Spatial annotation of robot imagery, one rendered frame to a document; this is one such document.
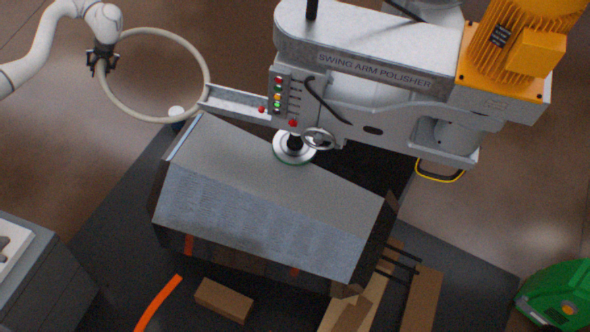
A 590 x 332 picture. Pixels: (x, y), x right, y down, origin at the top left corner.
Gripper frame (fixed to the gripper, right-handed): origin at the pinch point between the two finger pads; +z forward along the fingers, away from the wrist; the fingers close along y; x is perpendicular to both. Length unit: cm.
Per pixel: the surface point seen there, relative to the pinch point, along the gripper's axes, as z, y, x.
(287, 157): -7, 84, -38
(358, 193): -15, 114, -59
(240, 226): 15, 65, -66
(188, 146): 14, 42, -26
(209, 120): 11, 52, -12
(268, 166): 0, 77, -40
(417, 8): -78, 117, -1
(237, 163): 5, 63, -38
